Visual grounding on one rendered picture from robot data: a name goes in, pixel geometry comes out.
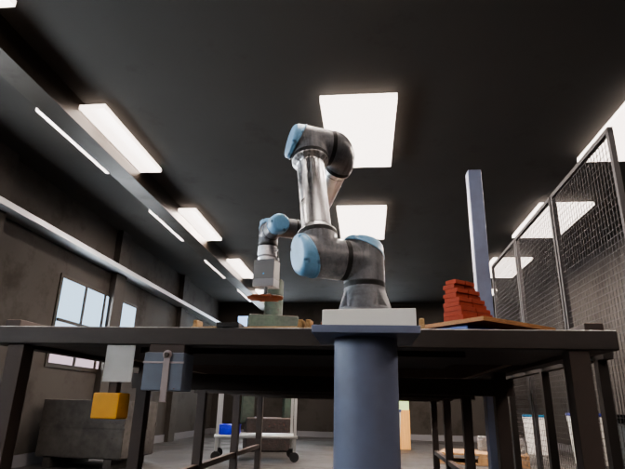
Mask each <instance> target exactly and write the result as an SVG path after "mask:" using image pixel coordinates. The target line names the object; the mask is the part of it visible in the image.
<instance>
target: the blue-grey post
mask: <svg viewBox="0 0 625 469"><path fill-rule="evenodd" d="M466 187H467V198H468V210H469V223H470V234H471V246H472V268H473V281H474V287H475V291H478V292H480V296H478V297H480V299H481V301H484V302H485V306H486V310H489V311H490V314H491V315H493V317H494V307H493V297H492V287H491V276H490V266H489V256H488V245H487V234H486V224H485V204H484V194H483V184H482V173H481V169H476V170H468V171H467V173H466ZM483 399H484V411H485V433H486V445H487V457H488V469H499V460H498V450H497V439H496V427H495V416H494V405H493V396H483Z"/></svg>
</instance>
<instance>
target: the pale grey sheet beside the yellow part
mask: <svg viewBox="0 0 625 469"><path fill-rule="evenodd" d="M135 351H136V345H112V344H108V346H107V353H106V358H105V365H104V371H103V377H102V381H103V382H131V379H132V372H133V365H134V357H135Z"/></svg>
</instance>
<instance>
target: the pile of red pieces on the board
mask: <svg viewBox="0 0 625 469"><path fill-rule="evenodd" d="M443 290H444V291H445V295H443V298H444V300H445V303H444V310H445V312H444V322H447V321H453V320H460V319H465V318H472V317H477V316H489V317H493V315H491V314H490V311H489V310H486V306H485V302H484V301H481V299H480V297H478V296H480V292H478V291H475V287H474V283H472V282H468V281H463V280H459V279H452V280H448V281H446V282H445V286H443Z"/></svg>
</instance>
